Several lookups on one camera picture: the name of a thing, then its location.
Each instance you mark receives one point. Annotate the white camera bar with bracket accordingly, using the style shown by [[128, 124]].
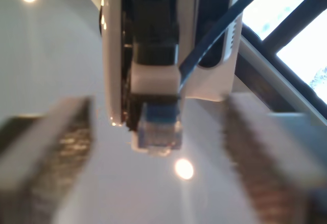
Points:
[[212, 88]]

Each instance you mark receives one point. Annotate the black window frame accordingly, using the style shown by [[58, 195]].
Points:
[[293, 13]]

